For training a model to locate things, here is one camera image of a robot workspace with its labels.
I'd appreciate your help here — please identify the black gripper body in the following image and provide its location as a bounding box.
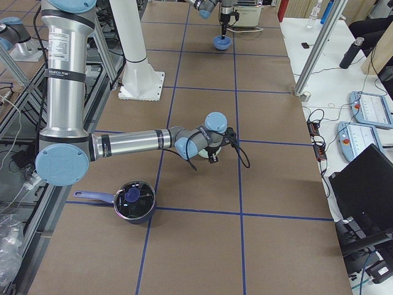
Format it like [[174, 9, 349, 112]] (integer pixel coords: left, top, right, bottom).
[[206, 146, 221, 157], [220, 6, 233, 26]]

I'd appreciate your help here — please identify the green bowl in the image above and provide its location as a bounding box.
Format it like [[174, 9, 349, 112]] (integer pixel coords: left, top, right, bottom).
[[198, 147, 221, 159]]

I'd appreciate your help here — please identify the blue bowl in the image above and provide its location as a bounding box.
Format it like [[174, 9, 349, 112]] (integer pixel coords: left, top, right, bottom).
[[213, 36, 232, 51]]

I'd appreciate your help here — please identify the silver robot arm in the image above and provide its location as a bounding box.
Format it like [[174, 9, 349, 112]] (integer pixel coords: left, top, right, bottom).
[[35, 1, 228, 186], [185, 0, 239, 39]]

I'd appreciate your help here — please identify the cream and chrome toaster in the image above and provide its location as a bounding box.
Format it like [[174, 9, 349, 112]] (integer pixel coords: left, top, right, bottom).
[[230, 0, 263, 28]]

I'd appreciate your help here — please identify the brown paper table cover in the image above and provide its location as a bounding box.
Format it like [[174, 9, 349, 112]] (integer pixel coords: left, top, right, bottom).
[[30, 0, 354, 295]]

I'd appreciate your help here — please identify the dark blue saucepan with lid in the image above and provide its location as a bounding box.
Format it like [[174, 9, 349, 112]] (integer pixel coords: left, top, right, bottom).
[[74, 180, 157, 224]]

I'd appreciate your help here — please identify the black water bottle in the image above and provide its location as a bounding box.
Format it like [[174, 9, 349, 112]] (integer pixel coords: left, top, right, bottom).
[[339, 37, 365, 69]]

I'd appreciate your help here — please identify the near blue teach pendant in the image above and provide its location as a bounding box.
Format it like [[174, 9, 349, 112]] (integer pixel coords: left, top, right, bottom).
[[337, 121, 383, 162]]

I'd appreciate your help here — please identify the blue teach pendant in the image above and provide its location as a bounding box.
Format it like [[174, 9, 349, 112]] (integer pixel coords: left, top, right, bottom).
[[337, 121, 383, 162], [349, 91, 392, 130]]

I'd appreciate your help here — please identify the black laptop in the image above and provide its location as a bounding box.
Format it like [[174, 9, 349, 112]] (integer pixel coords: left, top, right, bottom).
[[328, 143, 393, 230]]

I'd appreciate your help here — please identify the far blue teach pendant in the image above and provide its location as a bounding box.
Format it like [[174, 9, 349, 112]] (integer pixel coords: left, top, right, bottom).
[[349, 91, 392, 130]]

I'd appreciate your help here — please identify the crumpled clear plastic bag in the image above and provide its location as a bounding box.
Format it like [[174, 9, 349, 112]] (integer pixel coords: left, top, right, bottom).
[[1, 214, 24, 286]]

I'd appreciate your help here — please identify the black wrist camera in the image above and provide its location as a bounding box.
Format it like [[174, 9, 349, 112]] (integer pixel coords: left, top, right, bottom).
[[220, 127, 238, 148]]

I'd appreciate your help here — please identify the white toaster power cable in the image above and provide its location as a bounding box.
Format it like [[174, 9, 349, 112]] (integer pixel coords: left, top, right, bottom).
[[228, 26, 264, 34]]

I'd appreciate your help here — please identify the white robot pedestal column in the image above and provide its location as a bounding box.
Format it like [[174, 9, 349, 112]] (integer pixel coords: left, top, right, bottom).
[[110, 0, 165, 101]]

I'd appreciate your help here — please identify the aluminium frame post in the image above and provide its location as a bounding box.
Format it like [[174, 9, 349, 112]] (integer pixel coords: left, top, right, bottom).
[[293, 0, 348, 102]]

